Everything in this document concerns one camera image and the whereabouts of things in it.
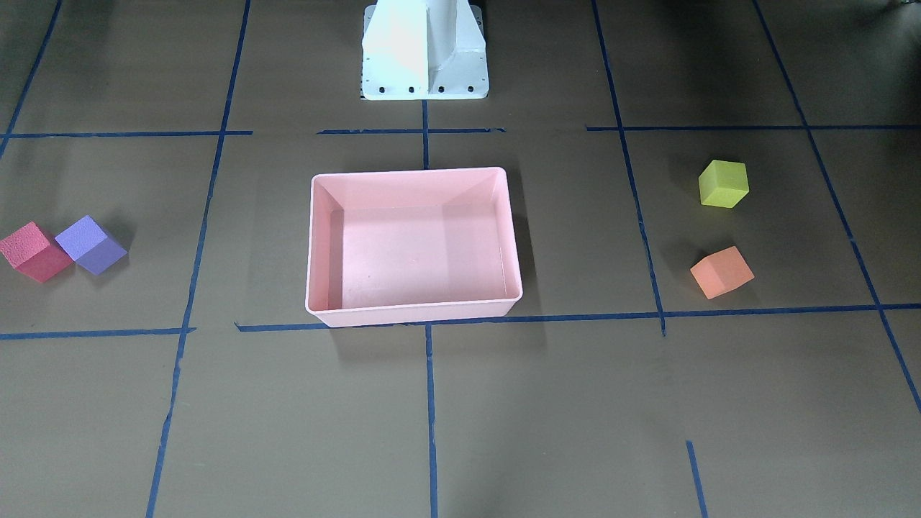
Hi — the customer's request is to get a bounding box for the red foam block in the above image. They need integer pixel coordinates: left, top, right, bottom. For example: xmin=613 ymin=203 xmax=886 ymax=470
xmin=1 ymin=221 xmax=73 ymax=283

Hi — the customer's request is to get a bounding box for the orange foam block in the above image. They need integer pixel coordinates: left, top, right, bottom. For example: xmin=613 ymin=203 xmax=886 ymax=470
xmin=690 ymin=246 xmax=756 ymax=299

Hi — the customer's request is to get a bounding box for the purple foam block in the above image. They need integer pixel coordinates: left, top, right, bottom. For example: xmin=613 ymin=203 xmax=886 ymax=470
xmin=55 ymin=215 xmax=127 ymax=276

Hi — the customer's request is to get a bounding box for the pink plastic bin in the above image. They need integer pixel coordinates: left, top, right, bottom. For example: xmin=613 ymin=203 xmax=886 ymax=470
xmin=304 ymin=167 xmax=523 ymax=327

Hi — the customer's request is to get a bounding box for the white camera post base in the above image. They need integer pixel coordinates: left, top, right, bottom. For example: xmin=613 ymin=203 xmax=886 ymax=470
xmin=360 ymin=1 xmax=490 ymax=101

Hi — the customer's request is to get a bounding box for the yellow foam block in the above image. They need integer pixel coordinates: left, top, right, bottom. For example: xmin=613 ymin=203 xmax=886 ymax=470
xmin=698 ymin=160 xmax=750 ymax=209

